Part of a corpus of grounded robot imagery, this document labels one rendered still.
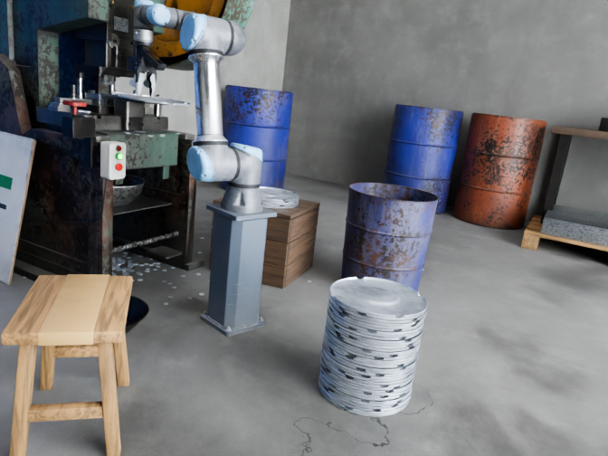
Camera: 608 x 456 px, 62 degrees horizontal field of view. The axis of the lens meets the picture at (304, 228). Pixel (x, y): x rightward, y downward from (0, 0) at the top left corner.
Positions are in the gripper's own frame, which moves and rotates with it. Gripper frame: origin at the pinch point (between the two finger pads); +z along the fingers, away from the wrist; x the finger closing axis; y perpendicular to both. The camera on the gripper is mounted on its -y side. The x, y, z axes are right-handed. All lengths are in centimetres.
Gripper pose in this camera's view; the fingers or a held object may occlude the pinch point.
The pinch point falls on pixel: (146, 93)
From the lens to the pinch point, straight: 222.2
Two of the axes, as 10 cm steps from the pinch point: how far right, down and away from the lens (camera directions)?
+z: -1.1, 9.6, 2.7
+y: -8.7, -2.2, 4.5
